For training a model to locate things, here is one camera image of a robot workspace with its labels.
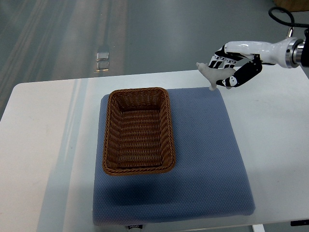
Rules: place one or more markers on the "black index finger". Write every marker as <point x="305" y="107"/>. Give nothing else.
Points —
<point x="219" y="58"/>

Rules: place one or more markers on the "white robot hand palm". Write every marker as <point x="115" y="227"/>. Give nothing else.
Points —
<point x="282" y="53"/>

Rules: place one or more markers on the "white bear figurine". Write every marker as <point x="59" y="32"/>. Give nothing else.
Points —
<point x="213" y="75"/>

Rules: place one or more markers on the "brown wicker basket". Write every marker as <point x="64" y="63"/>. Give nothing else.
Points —
<point x="138" y="136"/>

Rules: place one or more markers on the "wooden box corner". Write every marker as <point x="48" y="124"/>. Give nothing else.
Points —
<point x="293" y="5"/>

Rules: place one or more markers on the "black table control panel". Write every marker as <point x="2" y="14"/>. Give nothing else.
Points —
<point x="299" y="223"/>

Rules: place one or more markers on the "metal floor socket plate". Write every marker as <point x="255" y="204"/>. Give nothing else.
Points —
<point x="102" y="56"/>

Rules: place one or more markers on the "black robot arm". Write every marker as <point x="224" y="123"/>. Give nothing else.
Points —
<point x="238" y="62"/>

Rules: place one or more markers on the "blue fabric mat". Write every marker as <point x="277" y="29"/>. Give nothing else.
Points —
<point x="208" y="180"/>

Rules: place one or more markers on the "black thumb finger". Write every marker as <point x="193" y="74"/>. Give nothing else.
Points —
<point x="243" y="74"/>

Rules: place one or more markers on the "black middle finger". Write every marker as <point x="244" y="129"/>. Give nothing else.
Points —
<point x="230" y="62"/>

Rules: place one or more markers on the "black mat label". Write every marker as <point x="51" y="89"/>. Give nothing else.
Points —
<point x="135" y="227"/>

